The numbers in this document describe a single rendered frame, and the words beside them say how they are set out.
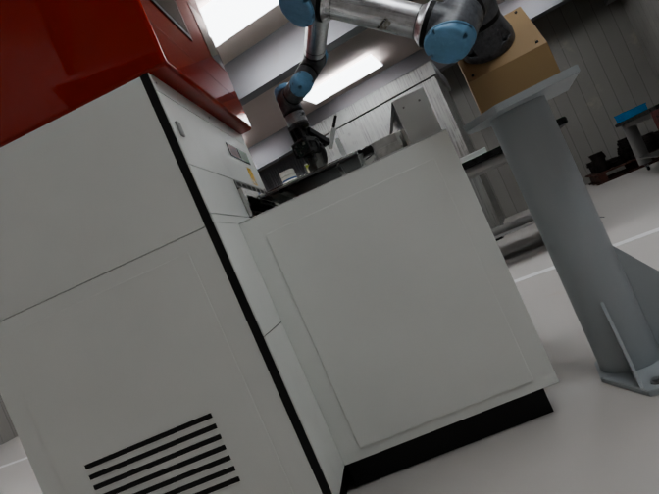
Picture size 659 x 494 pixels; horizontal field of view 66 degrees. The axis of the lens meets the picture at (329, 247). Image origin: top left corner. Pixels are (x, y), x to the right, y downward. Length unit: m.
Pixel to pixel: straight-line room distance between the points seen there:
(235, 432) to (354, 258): 0.54
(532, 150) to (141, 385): 1.19
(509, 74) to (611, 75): 7.84
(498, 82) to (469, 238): 0.44
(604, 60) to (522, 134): 7.88
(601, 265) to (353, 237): 0.67
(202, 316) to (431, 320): 0.60
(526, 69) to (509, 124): 0.15
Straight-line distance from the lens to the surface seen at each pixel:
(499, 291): 1.43
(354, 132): 6.44
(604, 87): 9.31
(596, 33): 9.43
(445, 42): 1.39
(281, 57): 5.74
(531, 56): 1.54
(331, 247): 1.39
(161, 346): 1.33
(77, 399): 1.47
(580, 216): 1.53
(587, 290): 1.56
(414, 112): 1.49
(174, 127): 1.32
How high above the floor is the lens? 0.63
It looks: 1 degrees up
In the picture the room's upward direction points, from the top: 24 degrees counter-clockwise
